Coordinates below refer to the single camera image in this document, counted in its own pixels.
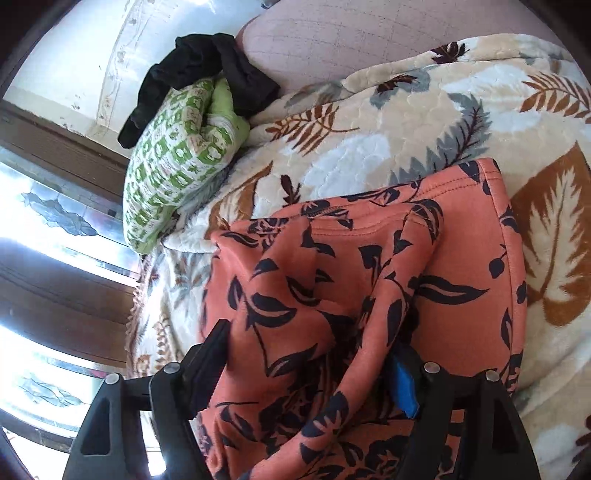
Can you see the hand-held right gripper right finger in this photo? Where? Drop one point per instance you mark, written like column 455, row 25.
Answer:
column 404, row 383

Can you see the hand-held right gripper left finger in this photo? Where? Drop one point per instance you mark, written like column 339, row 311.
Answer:
column 207, row 369

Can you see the orange floral garment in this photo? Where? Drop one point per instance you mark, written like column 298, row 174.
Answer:
column 300, row 286

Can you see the pink fringed bedspread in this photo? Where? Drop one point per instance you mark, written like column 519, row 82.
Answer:
column 136, row 318

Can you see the wooden stained glass door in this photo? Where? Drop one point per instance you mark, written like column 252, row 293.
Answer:
column 55, row 295

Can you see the green checked pillow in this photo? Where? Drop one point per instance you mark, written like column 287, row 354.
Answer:
column 180, row 157

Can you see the leaf print blanket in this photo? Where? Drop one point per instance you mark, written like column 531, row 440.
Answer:
column 369, row 124

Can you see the black garment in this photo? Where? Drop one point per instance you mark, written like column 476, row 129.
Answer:
column 194, row 60

